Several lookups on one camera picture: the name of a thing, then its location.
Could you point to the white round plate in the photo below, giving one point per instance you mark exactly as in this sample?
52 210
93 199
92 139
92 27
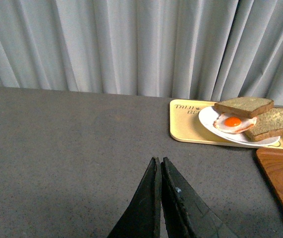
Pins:
208 115

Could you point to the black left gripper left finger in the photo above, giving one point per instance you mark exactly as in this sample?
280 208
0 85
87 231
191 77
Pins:
142 218

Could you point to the grey pleated curtain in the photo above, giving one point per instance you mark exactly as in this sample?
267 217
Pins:
192 49

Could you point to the yellow bear tray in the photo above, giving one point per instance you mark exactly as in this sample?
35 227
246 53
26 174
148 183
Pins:
186 127

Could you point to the fried egg toy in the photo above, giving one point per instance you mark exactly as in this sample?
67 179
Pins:
229 123

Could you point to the bread slice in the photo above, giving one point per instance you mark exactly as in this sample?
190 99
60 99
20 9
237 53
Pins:
246 107
269 124

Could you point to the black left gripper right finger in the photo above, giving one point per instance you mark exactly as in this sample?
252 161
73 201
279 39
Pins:
186 214

